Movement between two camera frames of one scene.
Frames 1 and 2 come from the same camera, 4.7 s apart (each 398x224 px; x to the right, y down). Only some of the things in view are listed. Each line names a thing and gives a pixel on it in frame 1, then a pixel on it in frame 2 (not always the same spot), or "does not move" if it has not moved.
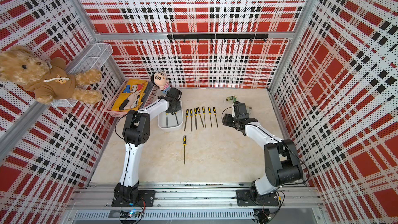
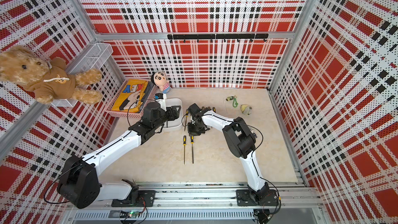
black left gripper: (179, 107) -> (172, 112)
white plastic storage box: (172, 121) does not move
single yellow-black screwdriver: (184, 144) does not move
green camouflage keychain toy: (234, 98) does not move
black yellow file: (186, 115) does not move
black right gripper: (226, 120) -> (191, 131)
